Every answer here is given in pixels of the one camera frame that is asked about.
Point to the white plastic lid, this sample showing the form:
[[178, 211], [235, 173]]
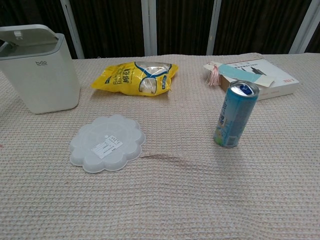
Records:
[[27, 37]]

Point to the white metal frame post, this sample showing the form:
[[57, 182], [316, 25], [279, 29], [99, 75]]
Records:
[[148, 27], [303, 25], [72, 30], [213, 27]]

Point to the grey plastic trash bin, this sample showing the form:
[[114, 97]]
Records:
[[42, 87]]

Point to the clear flower-shaped plastic plate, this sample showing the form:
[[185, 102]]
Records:
[[100, 140]]

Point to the yellow marshmallow bag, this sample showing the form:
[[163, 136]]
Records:
[[120, 80]]

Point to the light blue drink can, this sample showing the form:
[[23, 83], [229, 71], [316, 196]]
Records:
[[232, 120]]

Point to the white book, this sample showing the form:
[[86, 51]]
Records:
[[282, 77]]

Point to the teal bookmark with pink tassel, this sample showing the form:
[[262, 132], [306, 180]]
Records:
[[237, 72]]

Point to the beige woven tablecloth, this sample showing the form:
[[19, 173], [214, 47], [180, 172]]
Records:
[[160, 195]]

